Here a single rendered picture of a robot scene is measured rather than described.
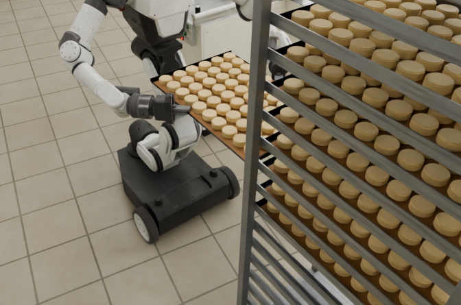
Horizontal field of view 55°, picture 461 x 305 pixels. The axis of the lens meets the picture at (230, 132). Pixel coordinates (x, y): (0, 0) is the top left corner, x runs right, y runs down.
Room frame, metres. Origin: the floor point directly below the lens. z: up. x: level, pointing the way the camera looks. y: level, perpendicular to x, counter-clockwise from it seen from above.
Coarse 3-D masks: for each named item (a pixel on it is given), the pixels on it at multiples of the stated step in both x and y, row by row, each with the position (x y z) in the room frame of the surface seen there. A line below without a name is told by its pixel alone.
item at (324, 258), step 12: (264, 204) 0.96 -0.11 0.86; (276, 216) 0.91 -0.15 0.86; (288, 228) 0.87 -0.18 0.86; (300, 240) 0.82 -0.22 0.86; (312, 252) 0.78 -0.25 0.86; (324, 252) 0.77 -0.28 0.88; (324, 264) 0.74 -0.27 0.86; (336, 264) 0.73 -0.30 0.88; (336, 276) 0.70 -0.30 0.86; (348, 276) 0.70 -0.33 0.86; (348, 288) 0.67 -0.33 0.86; (360, 288) 0.66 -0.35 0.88; (360, 300) 0.63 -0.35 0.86; (372, 300) 0.62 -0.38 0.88
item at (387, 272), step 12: (264, 168) 0.92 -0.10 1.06; (276, 180) 0.88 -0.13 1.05; (288, 192) 0.84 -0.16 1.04; (300, 204) 0.80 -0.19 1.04; (324, 216) 0.74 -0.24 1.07; (336, 228) 0.71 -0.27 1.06; (348, 240) 0.68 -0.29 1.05; (360, 252) 0.65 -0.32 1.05; (372, 264) 0.62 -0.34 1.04; (396, 276) 0.57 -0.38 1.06; (408, 288) 0.55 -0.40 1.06; (420, 300) 0.52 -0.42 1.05
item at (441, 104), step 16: (272, 16) 0.93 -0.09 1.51; (288, 32) 0.89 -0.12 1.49; (304, 32) 0.86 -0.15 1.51; (320, 48) 0.82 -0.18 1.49; (336, 48) 0.79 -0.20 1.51; (352, 64) 0.75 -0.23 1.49; (368, 64) 0.73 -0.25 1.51; (384, 80) 0.69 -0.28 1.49; (400, 80) 0.67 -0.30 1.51; (416, 96) 0.64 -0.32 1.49; (432, 96) 0.62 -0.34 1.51; (448, 112) 0.59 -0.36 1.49
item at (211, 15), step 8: (272, 0) 2.69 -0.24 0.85; (216, 8) 2.43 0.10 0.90; (224, 8) 2.44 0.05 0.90; (232, 8) 2.48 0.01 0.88; (192, 16) 2.32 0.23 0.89; (200, 16) 2.33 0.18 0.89; (208, 16) 2.36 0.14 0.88; (216, 16) 2.40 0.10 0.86; (224, 16) 2.44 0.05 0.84; (200, 24) 2.33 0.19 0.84
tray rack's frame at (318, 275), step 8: (312, 272) 1.20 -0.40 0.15; (304, 280) 1.16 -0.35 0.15; (320, 280) 1.16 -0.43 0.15; (328, 280) 1.16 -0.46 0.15; (288, 288) 1.11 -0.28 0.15; (312, 288) 1.12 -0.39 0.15; (328, 288) 1.12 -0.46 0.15; (336, 288) 1.12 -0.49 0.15; (456, 288) 0.46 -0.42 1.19; (280, 296) 1.07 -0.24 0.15; (296, 296) 1.08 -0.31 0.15; (320, 296) 1.08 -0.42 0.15; (336, 296) 1.08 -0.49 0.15; (344, 296) 1.08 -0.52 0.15; (456, 296) 0.46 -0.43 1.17; (272, 304) 1.03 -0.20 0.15; (288, 304) 1.03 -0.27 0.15; (304, 304) 1.04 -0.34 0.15; (328, 304) 1.04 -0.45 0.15; (344, 304) 1.04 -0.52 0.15; (352, 304) 1.04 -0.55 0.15; (448, 304) 0.46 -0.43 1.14; (456, 304) 0.45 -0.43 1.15
